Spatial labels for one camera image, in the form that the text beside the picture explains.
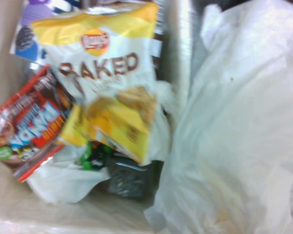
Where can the white tissue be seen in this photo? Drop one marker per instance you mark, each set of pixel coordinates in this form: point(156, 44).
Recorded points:
point(236, 122)

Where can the beige plastic trash bin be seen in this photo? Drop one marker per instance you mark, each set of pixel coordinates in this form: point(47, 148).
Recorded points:
point(5, 195)

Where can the yellow baked chips bag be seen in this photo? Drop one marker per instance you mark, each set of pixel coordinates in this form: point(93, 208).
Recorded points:
point(105, 73)

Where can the black plastic wrapper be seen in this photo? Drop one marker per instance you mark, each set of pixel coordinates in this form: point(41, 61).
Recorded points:
point(129, 178)

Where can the green wrapper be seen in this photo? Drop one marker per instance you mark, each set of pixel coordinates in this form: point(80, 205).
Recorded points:
point(88, 156)

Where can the white plastic bag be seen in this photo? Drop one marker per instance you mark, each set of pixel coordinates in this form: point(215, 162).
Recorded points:
point(63, 178)

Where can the red snack bag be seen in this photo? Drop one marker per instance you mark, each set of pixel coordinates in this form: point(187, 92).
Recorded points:
point(27, 126)

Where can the purple cookie package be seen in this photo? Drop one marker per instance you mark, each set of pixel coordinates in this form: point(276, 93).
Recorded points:
point(31, 31)

